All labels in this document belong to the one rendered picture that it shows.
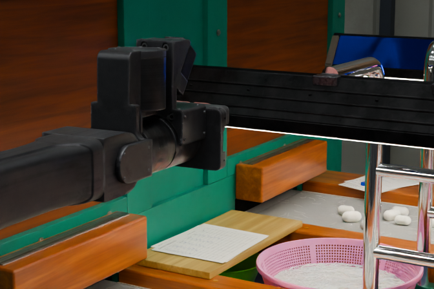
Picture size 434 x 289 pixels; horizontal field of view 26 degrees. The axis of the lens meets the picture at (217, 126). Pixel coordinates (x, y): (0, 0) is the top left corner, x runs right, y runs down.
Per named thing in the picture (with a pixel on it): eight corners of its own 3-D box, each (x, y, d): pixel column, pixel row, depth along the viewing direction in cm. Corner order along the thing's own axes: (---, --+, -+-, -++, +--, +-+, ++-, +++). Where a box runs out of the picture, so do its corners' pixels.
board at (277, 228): (209, 280, 144) (209, 272, 144) (130, 264, 152) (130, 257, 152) (302, 226, 172) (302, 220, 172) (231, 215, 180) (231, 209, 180)
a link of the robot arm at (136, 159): (112, 44, 96) (39, 51, 85) (186, 48, 92) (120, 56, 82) (112, 156, 98) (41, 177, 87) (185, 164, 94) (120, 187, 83)
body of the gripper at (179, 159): (146, 100, 104) (108, 108, 97) (228, 108, 99) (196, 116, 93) (145, 159, 105) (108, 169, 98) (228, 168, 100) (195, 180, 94)
